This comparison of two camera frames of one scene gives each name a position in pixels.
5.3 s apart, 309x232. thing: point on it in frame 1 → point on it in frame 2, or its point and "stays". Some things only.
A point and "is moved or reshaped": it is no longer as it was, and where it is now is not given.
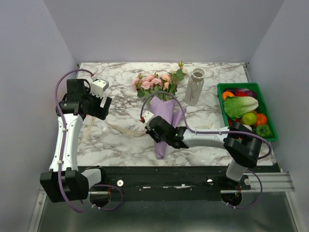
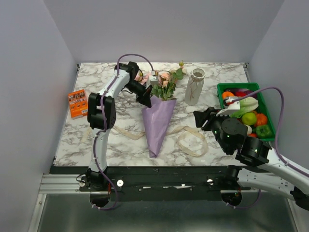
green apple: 248,118 stays
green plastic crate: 222,87 stays
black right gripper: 149,131 → 201,116
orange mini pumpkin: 261,119 stays
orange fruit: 227,93 stays
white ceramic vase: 194,86 stays
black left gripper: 100,112 → 146,99
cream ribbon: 125,130 → 205,152
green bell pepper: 263,130 stays
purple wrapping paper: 165,108 is moved or reshaped
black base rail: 168,183 stays
